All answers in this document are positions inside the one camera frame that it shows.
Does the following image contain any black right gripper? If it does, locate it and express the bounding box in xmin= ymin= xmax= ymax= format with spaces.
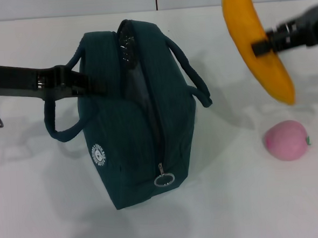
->
xmin=249 ymin=4 xmax=318 ymax=58

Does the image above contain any yellow banana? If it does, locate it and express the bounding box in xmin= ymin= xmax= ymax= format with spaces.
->
xmin=221 ymin=0 xmax=296 ymax=110

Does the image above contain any dark teal lunch bag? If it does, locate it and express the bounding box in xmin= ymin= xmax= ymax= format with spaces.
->
xmin=38 ymin=13 xmax=219 ymax=215

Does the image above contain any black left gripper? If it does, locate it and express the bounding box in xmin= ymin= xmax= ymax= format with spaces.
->
xmin=0 ymin=57 xmax=112 ymax=104

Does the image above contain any pink toy peach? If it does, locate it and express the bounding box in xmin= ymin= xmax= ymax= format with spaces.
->
xmin=261 ymin=118 xmax=314 ymax=163

